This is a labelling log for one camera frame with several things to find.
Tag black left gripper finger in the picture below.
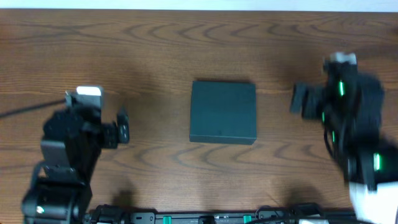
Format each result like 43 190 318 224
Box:
101 123 119 149
116 108 130 144

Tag black gift box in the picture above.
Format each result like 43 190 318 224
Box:
189 81 257 145

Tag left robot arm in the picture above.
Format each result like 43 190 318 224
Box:
21 105 129 223

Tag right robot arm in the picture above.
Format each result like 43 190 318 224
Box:
189 59 397 223

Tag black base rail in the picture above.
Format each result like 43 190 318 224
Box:
82 203 356 224

